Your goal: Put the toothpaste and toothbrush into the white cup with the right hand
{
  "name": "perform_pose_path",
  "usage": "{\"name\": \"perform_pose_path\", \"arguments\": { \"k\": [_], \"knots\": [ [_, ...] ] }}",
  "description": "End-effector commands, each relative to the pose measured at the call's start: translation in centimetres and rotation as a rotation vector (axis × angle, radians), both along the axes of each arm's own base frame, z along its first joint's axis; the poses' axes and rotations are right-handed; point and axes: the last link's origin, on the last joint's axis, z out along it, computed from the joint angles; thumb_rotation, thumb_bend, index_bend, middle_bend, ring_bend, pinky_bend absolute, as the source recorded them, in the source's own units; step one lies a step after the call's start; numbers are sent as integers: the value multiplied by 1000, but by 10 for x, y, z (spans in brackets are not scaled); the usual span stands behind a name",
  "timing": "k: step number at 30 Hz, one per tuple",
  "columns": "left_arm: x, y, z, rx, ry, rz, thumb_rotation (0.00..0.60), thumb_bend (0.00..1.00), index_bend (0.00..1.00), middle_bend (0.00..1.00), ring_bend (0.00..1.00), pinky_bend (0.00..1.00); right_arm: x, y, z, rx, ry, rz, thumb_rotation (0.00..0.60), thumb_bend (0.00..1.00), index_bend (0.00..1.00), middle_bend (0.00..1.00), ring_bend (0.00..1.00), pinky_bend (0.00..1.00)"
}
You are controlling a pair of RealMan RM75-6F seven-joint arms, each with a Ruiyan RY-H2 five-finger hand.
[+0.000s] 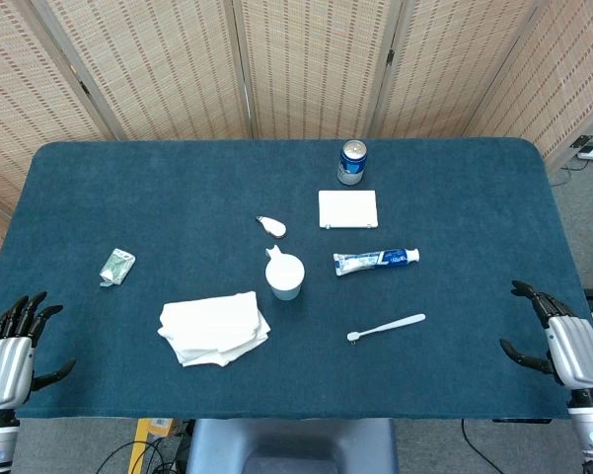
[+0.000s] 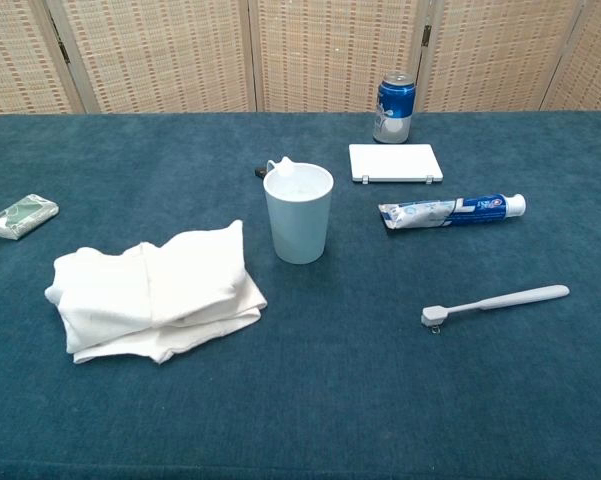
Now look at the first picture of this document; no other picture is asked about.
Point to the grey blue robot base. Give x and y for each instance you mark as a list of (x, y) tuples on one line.
[(291, 444)]

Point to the yellow frame piece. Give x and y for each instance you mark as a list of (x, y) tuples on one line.
[(143, 442)]

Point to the white toothbrush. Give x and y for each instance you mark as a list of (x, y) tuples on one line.
[(390, 326)]

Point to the green white tissue pack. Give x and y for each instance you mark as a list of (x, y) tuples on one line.
[(118, 265)]

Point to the folded white towel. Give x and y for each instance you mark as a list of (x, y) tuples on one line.
[(212, 326)]

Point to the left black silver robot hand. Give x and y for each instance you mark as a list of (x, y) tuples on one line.
[(2, 365)]

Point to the dark blue tablecloth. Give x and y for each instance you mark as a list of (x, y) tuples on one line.
[(424, 355)]

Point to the small white oval gadget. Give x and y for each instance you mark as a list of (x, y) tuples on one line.
[(274, 227)]

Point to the blue white toothpaste tube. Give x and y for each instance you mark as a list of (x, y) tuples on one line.
[(370, 260)]

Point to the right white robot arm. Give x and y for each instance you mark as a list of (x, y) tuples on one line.
[(592, 429)]

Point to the blue soda can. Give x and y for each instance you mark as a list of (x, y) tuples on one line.
[(352, 165)]

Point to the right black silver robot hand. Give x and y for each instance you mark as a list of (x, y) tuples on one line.
[(574, 350)]

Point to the woven bamboo folding screen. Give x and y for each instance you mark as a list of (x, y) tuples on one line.
[(168, 64)]

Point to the white plastic cup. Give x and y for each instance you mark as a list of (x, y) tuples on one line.
[(285, 274)]

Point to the black plug adapter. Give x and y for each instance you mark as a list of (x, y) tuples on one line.
[(583, 141)]

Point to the white flat hinged box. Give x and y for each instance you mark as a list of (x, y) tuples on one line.
[(348, 209)]

